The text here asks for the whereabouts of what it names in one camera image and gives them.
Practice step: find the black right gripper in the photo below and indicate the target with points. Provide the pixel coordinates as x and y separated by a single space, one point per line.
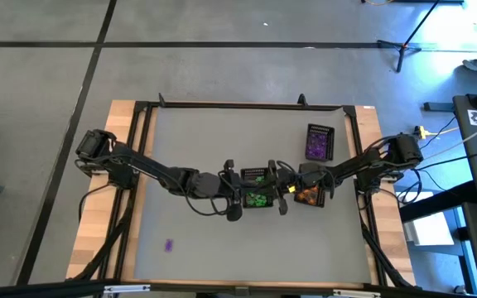
311 174

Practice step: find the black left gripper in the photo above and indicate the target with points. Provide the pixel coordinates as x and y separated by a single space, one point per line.
209 185

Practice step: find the orange plastic spider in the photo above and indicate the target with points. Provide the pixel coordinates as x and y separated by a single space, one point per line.
304 194
314 191
312 201

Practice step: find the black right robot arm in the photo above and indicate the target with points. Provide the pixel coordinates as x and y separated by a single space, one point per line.
367 163

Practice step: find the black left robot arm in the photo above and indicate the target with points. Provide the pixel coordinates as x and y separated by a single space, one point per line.
151 167

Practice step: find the black slotted plastic basket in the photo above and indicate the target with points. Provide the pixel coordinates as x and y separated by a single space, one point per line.
255 170
322 198
320 127

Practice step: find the grey table mat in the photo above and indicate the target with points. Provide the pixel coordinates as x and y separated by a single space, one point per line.
205 256

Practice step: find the wooden table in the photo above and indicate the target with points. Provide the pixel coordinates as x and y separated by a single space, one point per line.
97 232

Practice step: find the yellow power plug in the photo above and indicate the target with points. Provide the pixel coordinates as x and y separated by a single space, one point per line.
420 132

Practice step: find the black tripod stand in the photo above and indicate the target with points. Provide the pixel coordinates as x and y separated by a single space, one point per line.
402 47

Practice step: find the black aluminium rig frame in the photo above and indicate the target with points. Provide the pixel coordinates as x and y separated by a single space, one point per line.
222 104

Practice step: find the silver aluminium bracket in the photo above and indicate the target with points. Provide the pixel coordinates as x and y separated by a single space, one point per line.
126 289
356 293

